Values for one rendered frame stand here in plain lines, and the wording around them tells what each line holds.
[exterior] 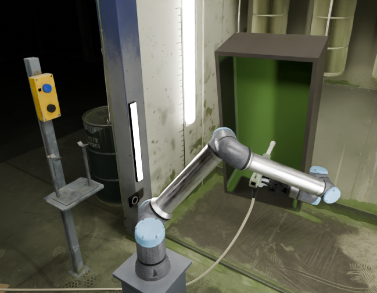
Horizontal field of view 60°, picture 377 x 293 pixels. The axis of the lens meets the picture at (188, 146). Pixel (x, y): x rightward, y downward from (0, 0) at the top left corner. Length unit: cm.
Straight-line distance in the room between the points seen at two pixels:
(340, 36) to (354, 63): 45
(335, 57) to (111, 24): 190
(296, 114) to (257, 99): 31
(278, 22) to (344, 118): 110
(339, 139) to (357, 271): 121
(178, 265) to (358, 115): 230
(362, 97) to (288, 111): 116
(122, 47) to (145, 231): 116
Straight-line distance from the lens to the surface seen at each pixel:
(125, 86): 224
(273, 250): 287
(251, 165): 154
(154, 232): 166
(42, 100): 204
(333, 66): 316
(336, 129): 344
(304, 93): 240
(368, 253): 310
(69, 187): 234
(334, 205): 337
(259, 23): 328
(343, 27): 312
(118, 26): 217
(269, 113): 254
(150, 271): 177
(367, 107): 347
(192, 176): 167
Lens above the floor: 199
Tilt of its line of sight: 26 degrees down
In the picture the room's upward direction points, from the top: 1 degrees counter-clockwise
